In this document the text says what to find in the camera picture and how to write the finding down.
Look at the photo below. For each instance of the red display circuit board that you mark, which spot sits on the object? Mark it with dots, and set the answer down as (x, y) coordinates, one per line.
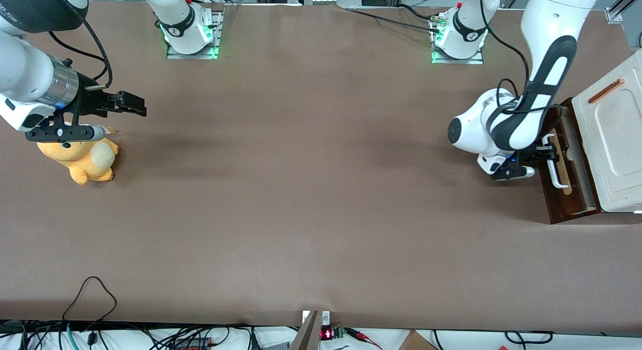
(331, 333)

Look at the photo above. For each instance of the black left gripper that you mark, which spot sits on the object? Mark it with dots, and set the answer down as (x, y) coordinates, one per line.
(540, 153)

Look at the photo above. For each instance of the dark wood drawer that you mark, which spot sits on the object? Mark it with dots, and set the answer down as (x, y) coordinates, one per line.
(562, 209)

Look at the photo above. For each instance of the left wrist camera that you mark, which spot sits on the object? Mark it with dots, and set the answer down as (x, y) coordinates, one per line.
(514, 173)

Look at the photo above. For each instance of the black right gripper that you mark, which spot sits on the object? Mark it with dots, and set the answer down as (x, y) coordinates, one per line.
(91, 101)

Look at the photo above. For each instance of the grey camera post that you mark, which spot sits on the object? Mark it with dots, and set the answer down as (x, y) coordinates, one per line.
(307, 335)

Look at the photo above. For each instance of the brown cardboard piece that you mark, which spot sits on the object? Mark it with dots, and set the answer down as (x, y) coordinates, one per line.
(416, 342)

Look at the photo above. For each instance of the white post bracket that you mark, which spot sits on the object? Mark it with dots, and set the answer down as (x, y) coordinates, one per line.
(326, 317)

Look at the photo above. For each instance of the silver aluminium frame profile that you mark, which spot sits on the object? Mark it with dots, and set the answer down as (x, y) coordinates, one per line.
(619, 9)

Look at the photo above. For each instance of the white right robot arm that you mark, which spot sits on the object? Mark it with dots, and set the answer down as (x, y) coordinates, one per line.
(25, 74)

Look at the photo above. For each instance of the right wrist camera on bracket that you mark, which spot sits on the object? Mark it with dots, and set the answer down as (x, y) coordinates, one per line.
(65, 133)

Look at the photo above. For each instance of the red alligator clip leads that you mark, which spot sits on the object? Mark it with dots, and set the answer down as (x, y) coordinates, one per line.
(363, 336)

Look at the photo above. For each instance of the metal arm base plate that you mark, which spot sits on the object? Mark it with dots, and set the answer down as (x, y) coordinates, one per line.
(175, 53)
(476, 59)

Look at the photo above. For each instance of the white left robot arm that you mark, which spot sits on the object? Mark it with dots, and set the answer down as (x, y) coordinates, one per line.
(551, 19)

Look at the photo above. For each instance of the orange plush toy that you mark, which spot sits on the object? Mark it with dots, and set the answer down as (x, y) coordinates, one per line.
(83, 159)

